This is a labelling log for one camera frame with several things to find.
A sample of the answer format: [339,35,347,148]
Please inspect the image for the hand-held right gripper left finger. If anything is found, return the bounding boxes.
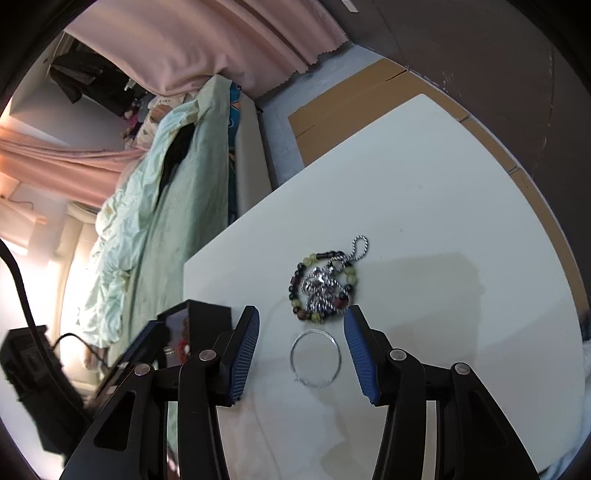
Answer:
[60,305,262,480]

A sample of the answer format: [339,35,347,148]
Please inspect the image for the wide pink curtain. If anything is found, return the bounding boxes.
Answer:
[64,0,350,96]

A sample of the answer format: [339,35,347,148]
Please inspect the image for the draped pink curtain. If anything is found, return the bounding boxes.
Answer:
[0,127,149,209]

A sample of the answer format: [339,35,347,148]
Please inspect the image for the bed with green sheet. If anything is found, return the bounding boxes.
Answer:
[99,75,274,365]

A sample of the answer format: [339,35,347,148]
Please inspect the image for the hanging dark clothes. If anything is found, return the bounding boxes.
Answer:
[48,50,139,117]

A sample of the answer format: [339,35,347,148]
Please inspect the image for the beige padded headboard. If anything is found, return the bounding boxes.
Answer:
[27,202,101,385]

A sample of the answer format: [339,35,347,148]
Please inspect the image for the thin silver bangle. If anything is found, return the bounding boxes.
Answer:
[289,329,344,388]

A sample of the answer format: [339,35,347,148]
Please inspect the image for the silver chain bracelet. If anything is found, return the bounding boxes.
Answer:
[301,264,348,316]

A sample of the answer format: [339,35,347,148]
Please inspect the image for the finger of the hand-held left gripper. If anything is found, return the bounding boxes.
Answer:
[93,320,168,403]

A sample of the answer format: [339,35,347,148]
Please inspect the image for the printed pillow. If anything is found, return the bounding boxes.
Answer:
[137,102,172,149]

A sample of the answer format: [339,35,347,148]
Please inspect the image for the flat brown cardboard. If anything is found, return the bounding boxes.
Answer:
[288,57,574,260]

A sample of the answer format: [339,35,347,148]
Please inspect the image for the multicolour bead bracelet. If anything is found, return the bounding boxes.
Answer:
[289,235,369,325]

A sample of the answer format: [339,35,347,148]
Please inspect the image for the dark garment on bed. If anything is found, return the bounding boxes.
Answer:
[158,124,195,191]

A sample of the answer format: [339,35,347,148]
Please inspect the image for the pile of soft toys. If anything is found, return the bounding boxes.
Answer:
[120,93,154,140]

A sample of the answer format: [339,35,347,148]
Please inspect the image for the pale green duvet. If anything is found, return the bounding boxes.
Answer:
[81,99,205,348]

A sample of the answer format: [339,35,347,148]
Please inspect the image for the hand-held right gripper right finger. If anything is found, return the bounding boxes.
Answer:
[343,305,541,480]

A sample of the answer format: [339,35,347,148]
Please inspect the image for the dark grey wardrobe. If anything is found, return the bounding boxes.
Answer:
[345,0,591,319]

